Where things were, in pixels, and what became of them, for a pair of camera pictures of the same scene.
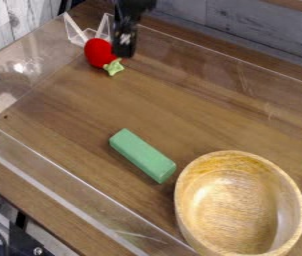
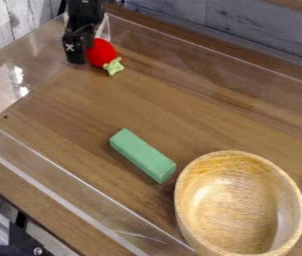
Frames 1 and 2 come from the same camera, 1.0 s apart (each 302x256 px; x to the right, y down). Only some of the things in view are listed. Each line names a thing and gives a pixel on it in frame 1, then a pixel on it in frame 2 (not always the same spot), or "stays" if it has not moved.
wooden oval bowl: [238, 206] stays
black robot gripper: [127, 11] → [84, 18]
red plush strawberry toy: [99, 54] stays
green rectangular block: [150, 159] stays
